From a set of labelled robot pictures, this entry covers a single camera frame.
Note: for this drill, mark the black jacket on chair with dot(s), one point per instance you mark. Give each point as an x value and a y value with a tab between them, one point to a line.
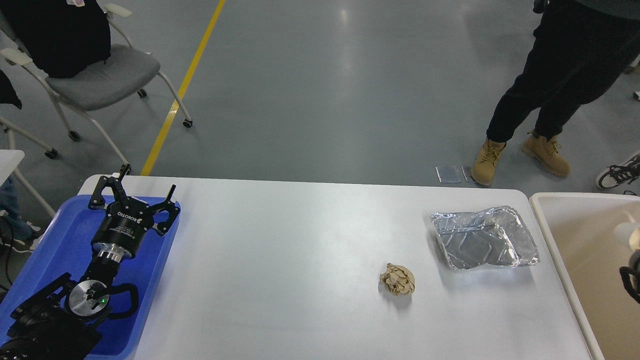
62	38

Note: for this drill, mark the beige plastic bin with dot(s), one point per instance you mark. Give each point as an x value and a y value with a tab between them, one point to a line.
578	229

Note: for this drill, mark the tan boot left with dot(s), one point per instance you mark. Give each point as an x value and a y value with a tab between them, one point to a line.
484	168

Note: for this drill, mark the tan boot right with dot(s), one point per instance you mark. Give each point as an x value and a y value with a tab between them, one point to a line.
546	151

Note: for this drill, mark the person in black trousers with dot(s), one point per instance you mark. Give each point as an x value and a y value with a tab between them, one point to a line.
581	47

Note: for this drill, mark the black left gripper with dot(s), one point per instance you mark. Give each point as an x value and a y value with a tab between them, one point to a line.
121	233

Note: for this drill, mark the clear floor plate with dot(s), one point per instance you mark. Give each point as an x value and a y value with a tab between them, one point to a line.
467	172
448	174

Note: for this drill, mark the black white sneaker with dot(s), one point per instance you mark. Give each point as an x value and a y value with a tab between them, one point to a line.
617	174

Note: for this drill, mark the tan boot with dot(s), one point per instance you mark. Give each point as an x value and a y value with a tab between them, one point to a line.
546	151
484	168

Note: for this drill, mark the clear floor plate left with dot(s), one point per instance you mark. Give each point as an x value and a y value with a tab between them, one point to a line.
448	174

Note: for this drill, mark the crumpled aluminium foil tray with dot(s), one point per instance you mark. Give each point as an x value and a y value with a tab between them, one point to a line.
492	237

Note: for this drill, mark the crumpled brown paper ball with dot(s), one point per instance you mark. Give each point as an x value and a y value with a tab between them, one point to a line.
398	280

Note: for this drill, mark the clear floor plate right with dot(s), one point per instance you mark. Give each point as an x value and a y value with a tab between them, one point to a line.
467	172

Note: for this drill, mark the grey office chair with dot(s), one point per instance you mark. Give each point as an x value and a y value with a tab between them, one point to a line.
126	72

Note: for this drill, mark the blue plastic tray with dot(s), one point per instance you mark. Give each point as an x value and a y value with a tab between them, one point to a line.
65	247

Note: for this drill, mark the white paper cup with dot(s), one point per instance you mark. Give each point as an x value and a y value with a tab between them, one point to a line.
628	233

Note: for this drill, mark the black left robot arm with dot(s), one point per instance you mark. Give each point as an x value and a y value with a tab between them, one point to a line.
87	290

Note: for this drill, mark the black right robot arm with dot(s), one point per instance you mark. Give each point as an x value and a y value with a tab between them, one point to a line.
630	276

